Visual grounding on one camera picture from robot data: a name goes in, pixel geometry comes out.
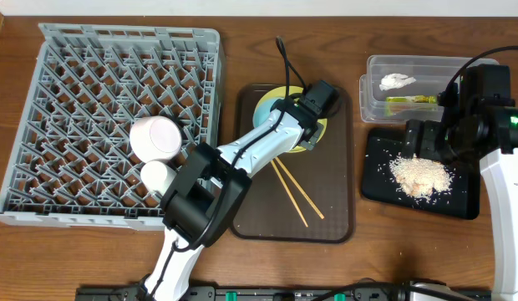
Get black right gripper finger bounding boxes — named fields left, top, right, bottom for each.
left=421, top=120, right=443, bottom=161
left=401, top=120, right=424, bottom=159

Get green snack wrapper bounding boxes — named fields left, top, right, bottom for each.
left=385, top=95, right=437, bottom=116

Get rice and nut scraps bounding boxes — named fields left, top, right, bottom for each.
left=388, top=156, right=455, bottom=201

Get wooden chopstick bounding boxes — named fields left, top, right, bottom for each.
left=270, top=161, right=308, bottom=227
left=273, top=157, right=325, bottom=219

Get white tissue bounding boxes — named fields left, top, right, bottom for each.
left=378, top=74, right=416, bottom=91

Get light blue bowl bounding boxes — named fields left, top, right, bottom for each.
left=252, top=98, right=278, bottom=128

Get white cup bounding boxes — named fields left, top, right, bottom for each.
left=140, top=161, right=176, bottom=196

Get pink bowl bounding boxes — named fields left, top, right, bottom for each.
left=129, top=116, right=182, bottom=163

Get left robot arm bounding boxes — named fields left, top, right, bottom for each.
left=138, top=80, right=339, bottom=300

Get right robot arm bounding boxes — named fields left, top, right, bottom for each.
left=401, top=64, right=518, bottom=300

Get grey dishwasher rack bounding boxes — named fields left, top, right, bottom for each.
left=0, top=23, right=225, bottom=231

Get black tray bin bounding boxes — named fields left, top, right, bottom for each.
left=361, top=128, right=480, bottom=220

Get clear plastic bin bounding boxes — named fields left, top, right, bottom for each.
left=358, top=54, right=500, bottom=125

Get dark brown serving tray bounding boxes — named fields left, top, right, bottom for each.
left=231, top=89, right=355, bottom=244

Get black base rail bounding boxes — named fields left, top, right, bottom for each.
left=74, top=283, right=494, bottom=301

